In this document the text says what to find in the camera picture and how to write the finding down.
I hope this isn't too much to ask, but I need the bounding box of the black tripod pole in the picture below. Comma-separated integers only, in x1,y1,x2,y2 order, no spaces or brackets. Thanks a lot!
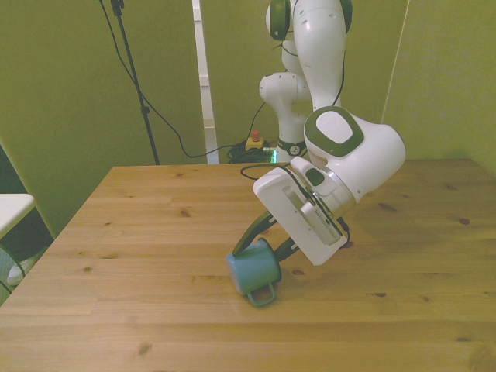
109,0,161,166

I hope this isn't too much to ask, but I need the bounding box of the white vertical trim strip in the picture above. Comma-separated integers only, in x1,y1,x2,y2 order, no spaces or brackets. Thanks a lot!
191,0,219,131

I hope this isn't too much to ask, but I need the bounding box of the blue enamel mug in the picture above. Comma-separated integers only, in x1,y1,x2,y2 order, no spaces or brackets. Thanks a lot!
226,237,283,308

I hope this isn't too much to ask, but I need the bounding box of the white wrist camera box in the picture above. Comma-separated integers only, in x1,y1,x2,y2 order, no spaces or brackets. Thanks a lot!
298,193,346,247

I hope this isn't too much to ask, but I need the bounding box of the black tripod cable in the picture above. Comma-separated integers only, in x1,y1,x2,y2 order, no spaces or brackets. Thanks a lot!
98,0,249,160

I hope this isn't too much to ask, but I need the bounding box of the black emergency stop cable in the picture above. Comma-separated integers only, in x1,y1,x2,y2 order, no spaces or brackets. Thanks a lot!
246,101,267,137

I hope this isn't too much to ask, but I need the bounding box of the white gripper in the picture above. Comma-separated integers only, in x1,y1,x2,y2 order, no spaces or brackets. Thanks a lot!
232,166,349,267

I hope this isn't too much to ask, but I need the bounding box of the coil of black cables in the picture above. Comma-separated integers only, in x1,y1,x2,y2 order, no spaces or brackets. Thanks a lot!
226,140,278,164

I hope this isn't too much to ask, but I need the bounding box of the white side table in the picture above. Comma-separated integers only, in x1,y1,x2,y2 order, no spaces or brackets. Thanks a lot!
0,193,36,239

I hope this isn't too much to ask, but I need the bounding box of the yellow emergency stop box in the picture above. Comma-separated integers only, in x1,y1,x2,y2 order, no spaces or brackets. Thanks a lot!
245,129,270,152

